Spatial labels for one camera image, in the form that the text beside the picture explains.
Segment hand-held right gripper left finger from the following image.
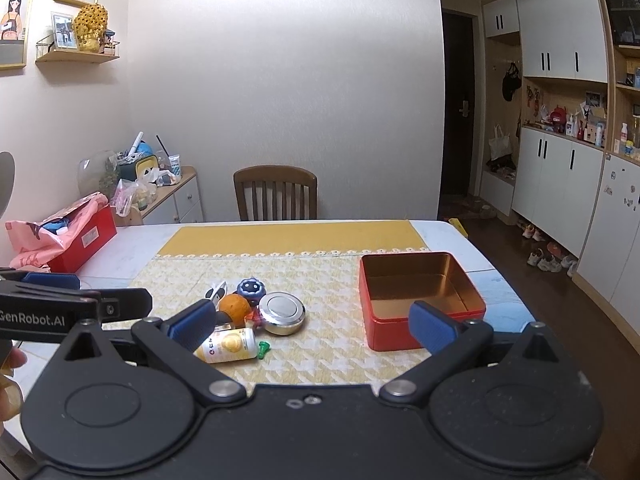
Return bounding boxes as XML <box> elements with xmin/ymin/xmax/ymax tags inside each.
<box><xmin>60</xmin><ymin>299</ymin><xmax>248</xmax><ymax>404</ymax></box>

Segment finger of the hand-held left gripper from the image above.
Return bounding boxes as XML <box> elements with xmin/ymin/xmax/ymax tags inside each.
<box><xmin>0</xmin><ymin>268</ymin><xmax>82</xmax><ymax>291</ymax></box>
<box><xmin>96</xmin><ymin>287</ymin><xmax>154</xmax><ymax>325</ymax></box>

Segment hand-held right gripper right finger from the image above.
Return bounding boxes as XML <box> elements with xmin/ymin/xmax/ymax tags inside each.
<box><xmin>379</xmin><ymin>300</ymin><xmax>583</xmax><ymax>406</ymax></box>

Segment white sunglasses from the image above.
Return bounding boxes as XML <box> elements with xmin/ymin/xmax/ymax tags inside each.
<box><xmin>204</xmin><ymin>282</ymin><xmax>229</xmax><ymax>307</ymax></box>

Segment yellow plastic bottle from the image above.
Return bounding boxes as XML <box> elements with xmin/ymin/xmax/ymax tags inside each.
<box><xmin>194</xmin><ymin>327</ymin><xmax>258</xmax><ymax>364</ymax></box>

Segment orange fruit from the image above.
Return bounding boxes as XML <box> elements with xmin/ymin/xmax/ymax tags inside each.
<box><xmin>218</xmin><ymin>294</ymin><xmax>252</xmax><ymax>326</ymax></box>

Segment red tin box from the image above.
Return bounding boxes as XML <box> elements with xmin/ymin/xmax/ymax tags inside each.
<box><xmin>358</xmin><ymin>252</ymin><xmax>487</xmax><ymax>352</ymax></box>

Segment dark blue round toy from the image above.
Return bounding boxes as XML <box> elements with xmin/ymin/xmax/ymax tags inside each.
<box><xmin>237</xmin><ymin>277</ymin><xmax>271</xmax><ymax>307</ymax></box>

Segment round metal tin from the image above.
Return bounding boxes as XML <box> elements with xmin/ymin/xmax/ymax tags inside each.
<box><xmin>258</xmin><ymin>291</ymin><xmax>307</xmax><ymax>336</ymax></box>

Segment person's left hand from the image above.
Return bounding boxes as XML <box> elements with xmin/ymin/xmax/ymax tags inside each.
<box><xmin>0</xmin><ymin>347</ymin><xmax>27</xmax><ymax>436</ymax></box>

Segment pink plastic bag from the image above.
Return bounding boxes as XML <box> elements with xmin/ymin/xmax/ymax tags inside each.
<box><xmin>5</xmin><ymin>192</ymin><xmax>109</xmax><ymax>269</ymax></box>

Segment red cardboard box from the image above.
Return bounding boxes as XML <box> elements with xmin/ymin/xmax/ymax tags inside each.
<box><xmin>47</xmin><ymin>205</ymin><xmax>118</xmax><ymax>274</ymax></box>

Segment grey round object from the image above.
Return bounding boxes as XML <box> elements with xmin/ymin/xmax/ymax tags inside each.
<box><xmin>0</xmin><ymin>152</ymin><xmax>16</xmax><ymax>217</ymax></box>

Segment clear plastic bag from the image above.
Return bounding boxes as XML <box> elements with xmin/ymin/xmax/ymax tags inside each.
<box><xmin>110</xmin><ymin>177</ymin><xmax>158</xmax><ymax>218</ymax></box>

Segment white side cabinet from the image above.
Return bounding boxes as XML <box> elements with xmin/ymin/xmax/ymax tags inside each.
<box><xmin>115</xmin><ymin>166</ymin><xmax>205</xmax><ymax>226</ymax></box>

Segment clear glass dome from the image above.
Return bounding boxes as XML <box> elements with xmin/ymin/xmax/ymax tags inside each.
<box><xmin>77</xmin><ymin>150</ymin><xmax>119</xmax><ymax>197</ymax></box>

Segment yellow houndstooth table runner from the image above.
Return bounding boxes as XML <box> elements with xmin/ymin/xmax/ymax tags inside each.
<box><xmin>102</xmin><ymin>219</ymin><xmax>434</xmax><ymax>387</ymax></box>

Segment row of shoes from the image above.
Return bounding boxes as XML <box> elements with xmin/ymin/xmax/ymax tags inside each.
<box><xmin>517</xmin><ymin>217</ymin><xmax>580</xmax><ymax>279</ymax></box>

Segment teal and yellow box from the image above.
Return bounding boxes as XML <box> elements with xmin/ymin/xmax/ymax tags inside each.
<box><xmin>117</xmin><ymin>155</ymin><xmax>159</xmax><ymax>182</ymax></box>

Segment white entry bench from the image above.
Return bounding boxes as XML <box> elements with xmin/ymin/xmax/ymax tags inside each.
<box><xmin>480</xmin><ymin>167</ymin><xmax>516</xmax><ymax>226</ymax></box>

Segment wooden chair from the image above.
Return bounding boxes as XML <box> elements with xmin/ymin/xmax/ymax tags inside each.
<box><xmin>233</xmin><ymin>165</ymin><xmax>318</xmax><ymax>222</ymax></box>

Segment white base cabinet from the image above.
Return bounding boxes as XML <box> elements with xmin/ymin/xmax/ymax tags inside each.
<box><xmin>510</xmin><ymin>125</ymin><xmax>606</xmax><ymax>261</ymax></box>

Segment white tote bag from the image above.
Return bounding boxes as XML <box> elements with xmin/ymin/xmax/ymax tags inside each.
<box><xmin>487</xmin><ymin>124</ymin><xmax>514</xmax><ymax>162</ymax></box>

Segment white cabinet with stickers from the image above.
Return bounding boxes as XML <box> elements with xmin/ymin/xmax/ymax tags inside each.
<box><xmin>572</xmin><ymin>152</ymin><xmax>640</xmax><ymax>313</ymax></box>

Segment dark door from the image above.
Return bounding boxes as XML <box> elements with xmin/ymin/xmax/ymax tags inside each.
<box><xmin>441</xmin><ymin>9</ymin><xmax>476</xmax><ymax>199</ymax></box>

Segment assorted bottles and boxes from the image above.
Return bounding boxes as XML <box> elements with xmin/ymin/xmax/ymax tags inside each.
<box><xmin>522</xmin><ymin>87</ymin><xmax>609</xmax><ymax>149</ymax></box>

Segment golden ornament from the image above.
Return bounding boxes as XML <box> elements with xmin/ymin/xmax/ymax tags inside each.
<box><xmin>73</xmin><ymin>2</ymin><xmax>110</xmax><ymax>54</ymax></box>

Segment black hanging bag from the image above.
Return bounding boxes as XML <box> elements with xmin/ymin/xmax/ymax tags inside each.
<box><xmin>501</xmin><ymin>62</ymin><xmax>523</xmax><ymax>103</ymax></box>

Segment wooden open shelf unit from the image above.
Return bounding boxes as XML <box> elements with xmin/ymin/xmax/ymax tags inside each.
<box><xmin>597</xmin><ymin>0</ymin><xmax>640</xmax><ymax>162</ymax></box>

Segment wooden wall shelf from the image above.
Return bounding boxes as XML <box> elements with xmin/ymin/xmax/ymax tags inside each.
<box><xmin>35</xmin><ymin>35</ymin><xmax>121</xmax><ymax>65</ymax></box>

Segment small photo frame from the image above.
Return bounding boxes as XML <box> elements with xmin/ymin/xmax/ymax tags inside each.
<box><xmin>51</xmin><ymin>11</ymin><xmax>79</xmax><ymax>51</ymax></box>

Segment framed wall poster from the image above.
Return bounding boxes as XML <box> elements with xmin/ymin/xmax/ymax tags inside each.
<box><xmin>0</xmin><ymin>0</ymin><xmax>42</xmax><ymax>70</ymax></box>

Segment white wall cabinets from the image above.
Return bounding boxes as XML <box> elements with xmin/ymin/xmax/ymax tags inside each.
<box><xmin>482</xmin><ymin>0</ymin><xmax>609</xmax><ymax>81</ymax></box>

